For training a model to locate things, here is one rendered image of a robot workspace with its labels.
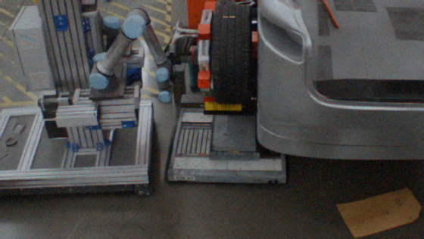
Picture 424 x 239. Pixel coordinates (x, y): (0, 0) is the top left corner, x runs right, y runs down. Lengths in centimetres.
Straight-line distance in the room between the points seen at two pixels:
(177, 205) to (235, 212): 40
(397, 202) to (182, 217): 147
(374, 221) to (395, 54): 111
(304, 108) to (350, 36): 105
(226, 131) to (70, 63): 122
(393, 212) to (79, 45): 234
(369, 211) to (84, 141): 204
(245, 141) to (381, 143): 133
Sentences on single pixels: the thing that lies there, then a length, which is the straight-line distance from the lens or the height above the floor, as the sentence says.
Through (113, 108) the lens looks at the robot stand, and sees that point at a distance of 339.
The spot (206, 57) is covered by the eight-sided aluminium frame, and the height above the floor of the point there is 97.
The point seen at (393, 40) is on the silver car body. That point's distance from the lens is 351.
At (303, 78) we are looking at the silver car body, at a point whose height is 131.
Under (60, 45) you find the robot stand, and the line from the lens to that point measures 342.
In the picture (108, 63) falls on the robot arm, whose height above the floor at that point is 110.
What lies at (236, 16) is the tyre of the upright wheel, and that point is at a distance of 332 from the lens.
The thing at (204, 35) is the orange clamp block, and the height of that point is 110.
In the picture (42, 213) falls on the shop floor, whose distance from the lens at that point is 381.
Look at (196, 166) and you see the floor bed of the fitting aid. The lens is 382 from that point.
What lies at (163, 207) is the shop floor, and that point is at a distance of 365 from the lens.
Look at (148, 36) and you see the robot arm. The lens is 310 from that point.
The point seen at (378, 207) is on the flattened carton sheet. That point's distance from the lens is 370.
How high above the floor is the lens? 263
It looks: 34 degrees down
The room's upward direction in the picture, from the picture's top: 1 degrees counter-clockwise
